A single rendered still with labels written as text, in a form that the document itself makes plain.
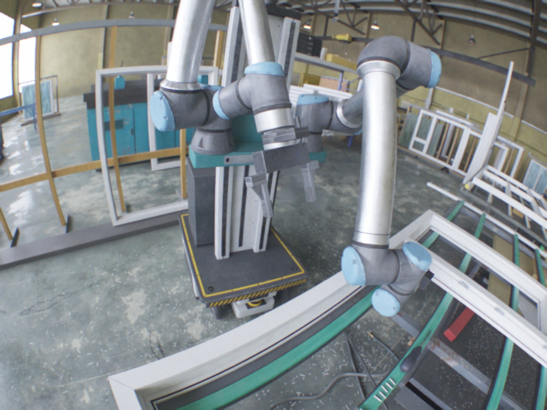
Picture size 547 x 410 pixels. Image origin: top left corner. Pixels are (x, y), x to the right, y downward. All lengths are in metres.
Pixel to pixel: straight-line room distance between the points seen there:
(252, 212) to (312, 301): 0.97
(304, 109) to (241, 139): 0.33
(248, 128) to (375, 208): 0.80
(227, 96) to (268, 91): 0.13
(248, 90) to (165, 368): 0.62
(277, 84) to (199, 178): 0.96
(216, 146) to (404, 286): 0.81
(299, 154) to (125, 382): 0.62
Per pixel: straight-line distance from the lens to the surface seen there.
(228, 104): 0.64
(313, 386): 1.55
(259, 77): 0.57
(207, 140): 0.99
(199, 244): 1.68
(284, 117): 0.55
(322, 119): 1.18
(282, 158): 0.56
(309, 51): 5.09
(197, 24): 0.85
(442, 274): 1.03
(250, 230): 1.59
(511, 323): 1.09
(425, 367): 1.13
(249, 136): 1.21
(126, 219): 2.49
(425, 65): 0.74
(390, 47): 0.68
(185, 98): 0.86
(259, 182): 0.54
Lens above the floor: 1.42
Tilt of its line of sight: 29 degrees down
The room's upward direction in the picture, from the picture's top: 9 degrees clockwise
